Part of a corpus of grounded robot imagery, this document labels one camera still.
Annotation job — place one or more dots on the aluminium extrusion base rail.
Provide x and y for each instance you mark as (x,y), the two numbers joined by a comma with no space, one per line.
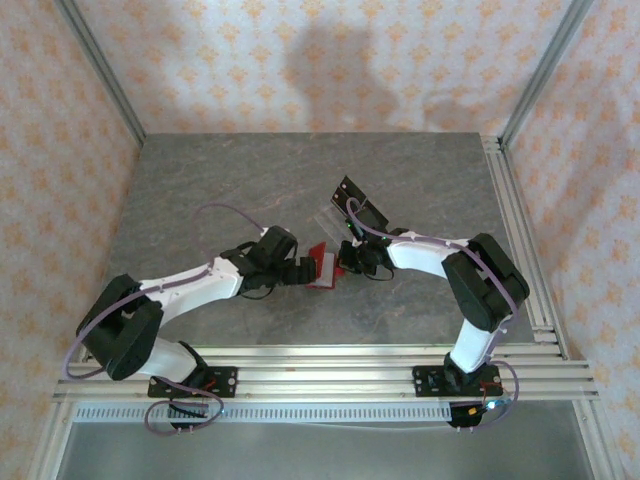
(325,372)

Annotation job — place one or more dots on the grey metal lower panel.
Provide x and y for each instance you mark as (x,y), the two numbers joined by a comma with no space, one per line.
(320,450)

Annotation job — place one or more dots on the aluminium lower frame strut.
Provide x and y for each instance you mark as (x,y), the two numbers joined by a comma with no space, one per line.
(597,440)
(52,440)

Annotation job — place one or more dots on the patterned fabric backdrop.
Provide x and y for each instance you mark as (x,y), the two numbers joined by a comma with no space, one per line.
(320,50)

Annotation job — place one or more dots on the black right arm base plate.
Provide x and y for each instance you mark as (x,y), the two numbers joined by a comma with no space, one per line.
(427,382)

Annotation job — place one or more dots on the red card holder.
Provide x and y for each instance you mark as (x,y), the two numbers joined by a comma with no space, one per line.
(316,252)

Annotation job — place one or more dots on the aluminium frame post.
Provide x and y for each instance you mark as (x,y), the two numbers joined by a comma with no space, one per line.
(105,75)
(545,70)

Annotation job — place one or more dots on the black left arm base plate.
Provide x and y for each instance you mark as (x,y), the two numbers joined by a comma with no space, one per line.
(225,382)

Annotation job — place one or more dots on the aluminium extrusion side rail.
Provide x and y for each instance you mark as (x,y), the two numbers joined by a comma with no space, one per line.
(520,225)

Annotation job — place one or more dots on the black and clear card stand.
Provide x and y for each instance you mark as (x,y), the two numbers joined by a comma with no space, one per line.
(345,190)

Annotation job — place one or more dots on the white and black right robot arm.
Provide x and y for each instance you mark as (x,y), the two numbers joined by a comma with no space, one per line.
(425,255)

